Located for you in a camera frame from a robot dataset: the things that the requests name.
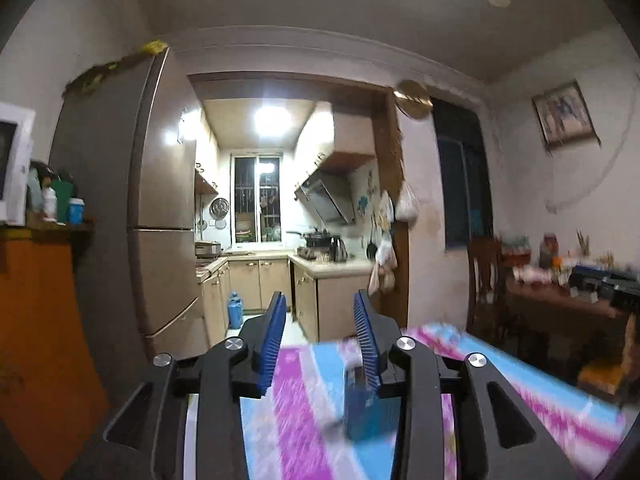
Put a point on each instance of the blue perforated utensil holder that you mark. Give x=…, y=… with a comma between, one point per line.
x=367, y=417

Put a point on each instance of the framed wall picture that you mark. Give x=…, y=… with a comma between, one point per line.
x=564, y=117

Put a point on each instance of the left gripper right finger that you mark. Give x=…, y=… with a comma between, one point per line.
x=497, y=435

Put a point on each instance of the dark wooden dining table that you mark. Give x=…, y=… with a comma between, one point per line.
x=560, y=334

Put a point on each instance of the green container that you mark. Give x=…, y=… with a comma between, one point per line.
x=64, y=193

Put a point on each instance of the white plastic bag hanging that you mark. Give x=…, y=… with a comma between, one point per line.
x=407, y=208

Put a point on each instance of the range hood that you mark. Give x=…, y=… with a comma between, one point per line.
x=329, y=196

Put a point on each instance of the orange wooden cabinet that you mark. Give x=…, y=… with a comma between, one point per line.
x=52, y=398

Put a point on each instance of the black wok on stove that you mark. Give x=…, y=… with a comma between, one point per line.
x=317, y=239

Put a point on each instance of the white bottle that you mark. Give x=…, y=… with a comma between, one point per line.
x=50, y=204

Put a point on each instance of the blue cup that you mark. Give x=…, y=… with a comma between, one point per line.
x=75, y=211

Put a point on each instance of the blue gas bottle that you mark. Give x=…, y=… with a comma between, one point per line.
x=235, y=311

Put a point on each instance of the floral striped tablecloth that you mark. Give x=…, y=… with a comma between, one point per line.
x=315, y=422

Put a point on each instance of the brown refrigerator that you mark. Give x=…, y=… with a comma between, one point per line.
x=129, y=146

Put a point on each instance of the kitchen base cabinets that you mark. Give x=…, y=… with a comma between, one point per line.
x=318, y=294

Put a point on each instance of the small wooden stool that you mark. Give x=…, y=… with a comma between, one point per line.
x=611, y=381

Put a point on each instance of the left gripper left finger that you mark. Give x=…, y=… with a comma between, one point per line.
x=184, y=419

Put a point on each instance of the dark window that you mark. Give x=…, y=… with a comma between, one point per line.
x=464, y=172

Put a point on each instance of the wooden chair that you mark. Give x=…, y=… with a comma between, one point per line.
x=486, y=291

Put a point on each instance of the white microwave oven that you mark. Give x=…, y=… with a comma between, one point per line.
x=16, y=149

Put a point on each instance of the kitchen window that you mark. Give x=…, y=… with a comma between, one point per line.
x=256, y=193

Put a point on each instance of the steel kettle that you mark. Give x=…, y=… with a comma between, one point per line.
x=338, y=251

